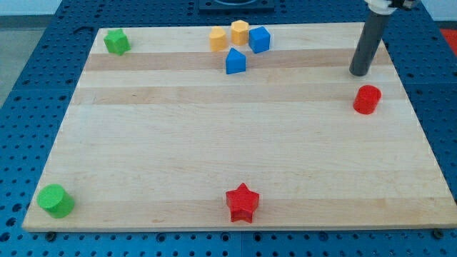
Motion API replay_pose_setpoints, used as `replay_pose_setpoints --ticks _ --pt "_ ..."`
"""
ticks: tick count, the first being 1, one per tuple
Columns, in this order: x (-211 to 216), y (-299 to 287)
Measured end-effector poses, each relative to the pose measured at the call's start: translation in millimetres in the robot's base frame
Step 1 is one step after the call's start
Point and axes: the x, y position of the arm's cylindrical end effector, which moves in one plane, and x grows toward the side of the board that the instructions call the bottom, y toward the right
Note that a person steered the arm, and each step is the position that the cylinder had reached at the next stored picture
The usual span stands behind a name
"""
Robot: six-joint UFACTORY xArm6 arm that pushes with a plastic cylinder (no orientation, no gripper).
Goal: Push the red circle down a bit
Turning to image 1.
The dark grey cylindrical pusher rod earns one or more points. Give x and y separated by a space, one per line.
368 43

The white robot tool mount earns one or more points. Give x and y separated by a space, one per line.
387 7

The red cylinder block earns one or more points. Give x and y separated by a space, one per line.
367 99

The blue cube block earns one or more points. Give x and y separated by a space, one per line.
259 39

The yellow hexagon block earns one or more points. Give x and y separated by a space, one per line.
239 32

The blue triangle block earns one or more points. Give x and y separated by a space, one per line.
235 62

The yellow rounded block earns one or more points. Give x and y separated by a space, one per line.
217 39

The red star block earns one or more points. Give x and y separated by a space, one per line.
242 203

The light wooden board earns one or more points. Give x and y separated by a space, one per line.
153 139

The green star block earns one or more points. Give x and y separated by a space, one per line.
116 42

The green cylinder block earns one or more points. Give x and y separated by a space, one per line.
54 200

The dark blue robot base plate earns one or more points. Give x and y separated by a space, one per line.
211 6

